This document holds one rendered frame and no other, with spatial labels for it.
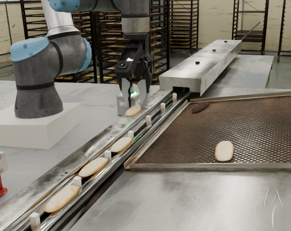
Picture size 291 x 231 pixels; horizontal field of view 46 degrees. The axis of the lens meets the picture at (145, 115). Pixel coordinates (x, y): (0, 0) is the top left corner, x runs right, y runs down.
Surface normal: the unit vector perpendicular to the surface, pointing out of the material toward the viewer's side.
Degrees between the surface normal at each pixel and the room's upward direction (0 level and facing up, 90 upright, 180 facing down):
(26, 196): 0
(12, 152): 0
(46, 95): 68
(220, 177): 10
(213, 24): 90
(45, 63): 86
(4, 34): 90
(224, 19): 90
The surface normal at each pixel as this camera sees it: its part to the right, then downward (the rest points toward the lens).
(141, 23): 0.38, 0.29
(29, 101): -0.11, -0.03
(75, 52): 0.73, -0.05
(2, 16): 0.93, 0.11
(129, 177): -0.18, -0.95
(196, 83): -0.37, 0.31
